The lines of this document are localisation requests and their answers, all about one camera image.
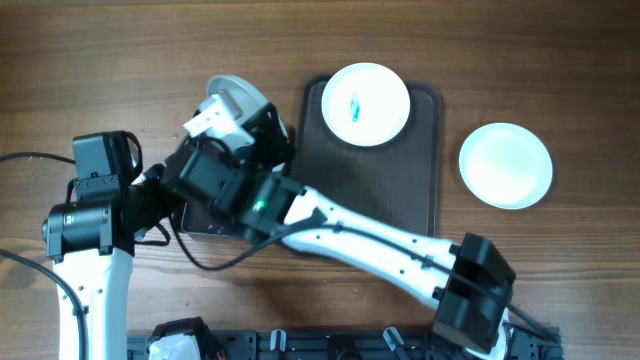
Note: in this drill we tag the black water basin tray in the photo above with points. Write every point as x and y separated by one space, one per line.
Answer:
194 218

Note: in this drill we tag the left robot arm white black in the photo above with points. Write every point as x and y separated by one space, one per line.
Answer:
92 245

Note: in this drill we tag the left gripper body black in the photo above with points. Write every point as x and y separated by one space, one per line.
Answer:
158 197

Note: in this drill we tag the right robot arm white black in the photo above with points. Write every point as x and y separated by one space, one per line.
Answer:
468 284

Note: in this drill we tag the white plate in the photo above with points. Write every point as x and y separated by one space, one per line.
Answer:
506 166
247 98
365 104

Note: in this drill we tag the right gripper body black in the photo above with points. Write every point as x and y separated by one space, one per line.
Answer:
272 153

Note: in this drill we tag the dark brown serving tray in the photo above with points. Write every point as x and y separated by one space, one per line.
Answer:
396 183

